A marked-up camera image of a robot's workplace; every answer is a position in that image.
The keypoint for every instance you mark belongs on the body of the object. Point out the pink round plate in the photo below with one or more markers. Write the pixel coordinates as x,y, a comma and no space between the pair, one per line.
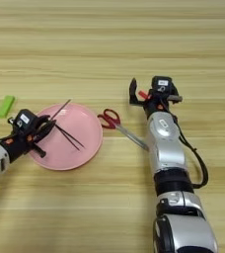
78,158

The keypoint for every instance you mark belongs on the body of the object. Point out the green rectangular block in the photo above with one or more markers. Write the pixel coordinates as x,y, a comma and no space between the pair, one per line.
5,106

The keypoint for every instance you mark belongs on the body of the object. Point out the black chopsticks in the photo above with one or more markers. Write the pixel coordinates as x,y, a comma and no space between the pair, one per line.
70,138

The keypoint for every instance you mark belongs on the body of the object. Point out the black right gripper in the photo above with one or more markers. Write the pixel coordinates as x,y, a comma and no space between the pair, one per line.
159,107

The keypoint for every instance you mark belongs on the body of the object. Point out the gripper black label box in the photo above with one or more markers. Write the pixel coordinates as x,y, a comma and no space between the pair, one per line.
161,85
24,119

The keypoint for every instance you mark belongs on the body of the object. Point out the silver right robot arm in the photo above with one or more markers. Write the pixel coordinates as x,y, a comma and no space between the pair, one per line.
167,148

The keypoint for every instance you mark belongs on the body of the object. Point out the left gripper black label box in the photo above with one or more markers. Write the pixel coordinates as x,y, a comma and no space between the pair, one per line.
24,119

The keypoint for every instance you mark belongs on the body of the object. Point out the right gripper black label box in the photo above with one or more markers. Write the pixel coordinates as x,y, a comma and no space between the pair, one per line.
161,85

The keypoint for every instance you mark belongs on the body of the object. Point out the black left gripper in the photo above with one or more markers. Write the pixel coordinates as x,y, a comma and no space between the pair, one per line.
20,143

